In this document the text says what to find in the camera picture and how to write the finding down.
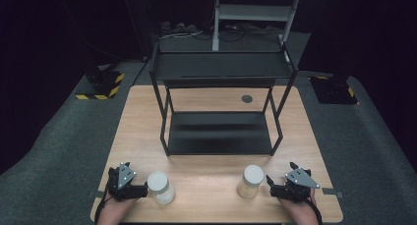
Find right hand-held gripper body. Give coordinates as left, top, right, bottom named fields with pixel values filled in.
left=269, top=168, right=321, bottom=204

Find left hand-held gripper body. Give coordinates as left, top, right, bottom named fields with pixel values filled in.
left=107, top=163, right=142, bottom=201

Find jar of white granules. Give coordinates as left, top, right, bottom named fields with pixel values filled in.
left=147, top=170, right=176, bottom=205

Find jar of beige powder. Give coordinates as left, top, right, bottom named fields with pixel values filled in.
left=236, top=164, right=266, bottom=199

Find black metal shelf rack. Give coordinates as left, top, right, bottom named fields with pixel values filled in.
left=149, top=41, right=300, bottom=158

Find person's left hand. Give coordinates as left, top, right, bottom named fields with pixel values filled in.
left=103, top=196, right=139, bottom=219

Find person's right hand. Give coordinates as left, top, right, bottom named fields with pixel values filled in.
left=277, top=189, right=318, bottom=220

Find black yellow striped stand base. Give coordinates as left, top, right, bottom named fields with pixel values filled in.
left=309, top=75, right=359, bottom=105
left=75, top=66, right=126, bottom=101

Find left hand-held gripper cable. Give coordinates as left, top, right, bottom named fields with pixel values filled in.
left=93, top=181, right=112, bottom=225

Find hand-held gripper cable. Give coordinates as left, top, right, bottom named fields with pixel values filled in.
left=93, top=181, right=112, bottom=225
left=304, top=198, right=325, bottom=225

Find right hand-held gripper cable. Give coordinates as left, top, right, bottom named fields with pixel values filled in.
left=304, top=198, right=325, bottom=225

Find black floor cables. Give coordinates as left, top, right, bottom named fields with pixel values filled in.
left=193, top=23, right=284, bottom=43

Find white metal stand frame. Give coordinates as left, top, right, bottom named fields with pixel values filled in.
left=211, top=0, right=303, bottom=52

